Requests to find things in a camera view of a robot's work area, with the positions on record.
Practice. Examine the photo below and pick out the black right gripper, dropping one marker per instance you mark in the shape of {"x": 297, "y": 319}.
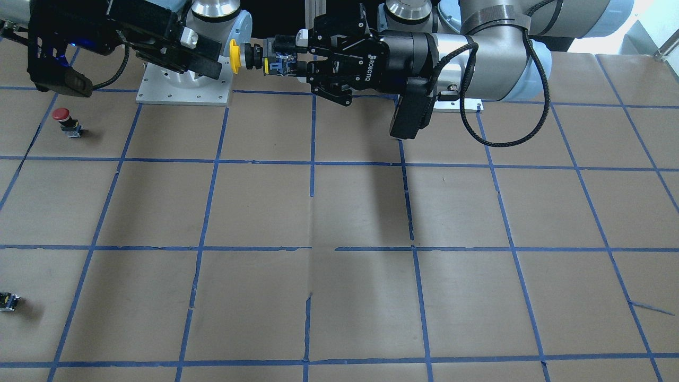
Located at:
{"x": 142, "y": 20}

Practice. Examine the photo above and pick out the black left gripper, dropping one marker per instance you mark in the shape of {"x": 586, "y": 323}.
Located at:
{"x": 404, "y": 53}

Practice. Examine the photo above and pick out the yellow push button switch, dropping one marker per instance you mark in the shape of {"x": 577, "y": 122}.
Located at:
{"x": 256, "y": 56}

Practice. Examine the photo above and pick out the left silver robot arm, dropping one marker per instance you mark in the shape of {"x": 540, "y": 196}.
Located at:
{"x": 491, "y": 49}

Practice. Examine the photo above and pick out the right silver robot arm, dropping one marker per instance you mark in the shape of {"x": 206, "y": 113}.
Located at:
{"x": 219, "y": 20}

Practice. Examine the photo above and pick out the aluminium frame post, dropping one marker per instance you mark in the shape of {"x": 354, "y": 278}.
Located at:
{"x": 312, "y": 9}

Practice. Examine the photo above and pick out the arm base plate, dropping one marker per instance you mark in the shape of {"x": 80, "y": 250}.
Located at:
{"x": 161, "y": 86}
{"x": 471, "y": 105}

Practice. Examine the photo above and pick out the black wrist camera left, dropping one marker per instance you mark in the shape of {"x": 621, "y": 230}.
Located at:
{"x": 414, "y": 109}

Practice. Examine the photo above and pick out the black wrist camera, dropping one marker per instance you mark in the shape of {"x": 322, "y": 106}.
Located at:
{"x": 51, "y": 72}
{"x": 414, "y": 109}

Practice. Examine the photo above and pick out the red push button switch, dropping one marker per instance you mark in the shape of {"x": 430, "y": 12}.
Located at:
{"x": 68, "y": 125}

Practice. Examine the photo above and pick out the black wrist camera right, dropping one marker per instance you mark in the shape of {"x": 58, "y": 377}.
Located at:
{"x": 51, "y": 72}

